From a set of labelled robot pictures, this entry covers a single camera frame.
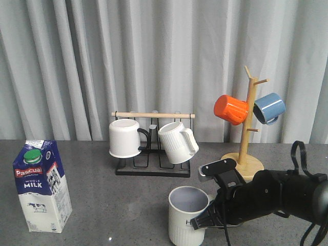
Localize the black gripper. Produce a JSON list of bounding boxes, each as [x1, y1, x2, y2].
[[191, 158, 284, 229]]

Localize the cream HOME mug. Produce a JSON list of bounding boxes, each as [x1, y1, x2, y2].
[[168, 186, 210, 245]]

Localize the blue white milk carton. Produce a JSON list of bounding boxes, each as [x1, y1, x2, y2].
[[13, 140, 72, 233]]

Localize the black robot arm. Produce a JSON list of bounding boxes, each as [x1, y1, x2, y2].
[[191, 158, 327, 230]]

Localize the wooden mug tree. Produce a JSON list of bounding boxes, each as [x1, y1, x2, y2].
[[222, 66, 270, 181]]

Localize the white ribbed mug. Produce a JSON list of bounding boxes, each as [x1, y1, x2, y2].
[[158, 121, 199, 165]]

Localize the orange mug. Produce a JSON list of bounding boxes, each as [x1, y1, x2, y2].
[[213, 95, 249, 126]]

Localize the blue mug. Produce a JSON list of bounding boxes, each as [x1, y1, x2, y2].
[[253, 93, 286, 125]]

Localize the grey curtain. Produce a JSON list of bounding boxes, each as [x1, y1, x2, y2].
[[1, 1, 327, 144]]

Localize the black wire mug rack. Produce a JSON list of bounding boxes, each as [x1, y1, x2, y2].
[[111, 111, 195, 178]]

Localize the black cable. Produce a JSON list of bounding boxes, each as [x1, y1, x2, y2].
[[222, 140, 328, 246]]

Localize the white mug black handle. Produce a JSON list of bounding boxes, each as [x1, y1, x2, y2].
[[109, 119, 151, 158]]

